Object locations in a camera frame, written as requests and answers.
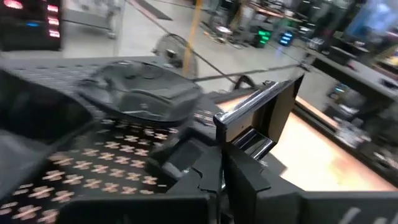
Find yellow hanging cable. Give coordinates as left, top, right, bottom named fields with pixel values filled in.
left=182, top=0, right=203, bottom=77

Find blue lit device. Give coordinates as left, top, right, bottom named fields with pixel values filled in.
left=277, top=30, right=295, bottom=47

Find black square mini plate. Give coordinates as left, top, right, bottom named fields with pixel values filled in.
left=213, top=73, right=305, bottom=160

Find black rack red lights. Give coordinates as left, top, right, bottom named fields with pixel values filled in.
left=0, top=0, right=62, bottom=52

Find large black square plate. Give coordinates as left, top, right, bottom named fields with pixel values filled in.
left=0, top=70, right=94, bottom=146

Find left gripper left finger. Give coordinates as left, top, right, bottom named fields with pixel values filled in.
left=58, top=145, right=224, bottom=224

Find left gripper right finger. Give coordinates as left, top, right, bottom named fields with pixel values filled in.
left=223, top=144, right=398, bottom=224

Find black rounded rectangular plate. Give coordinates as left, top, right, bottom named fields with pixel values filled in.
left=76, top=60, right=203, bottom=124

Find black floor fan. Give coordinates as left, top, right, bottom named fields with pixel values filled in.
left=151, top=32, right=200, bottom=79

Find green lit device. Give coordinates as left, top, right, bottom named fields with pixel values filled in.
left=252, top=27, right=272, bottom=48

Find grey side desk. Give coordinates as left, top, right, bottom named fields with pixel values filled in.
left=306, top=46, right=398, bottom=100

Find black perforated metal shelf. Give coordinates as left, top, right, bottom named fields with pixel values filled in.
left=0, top=55, right=224, bottom=224

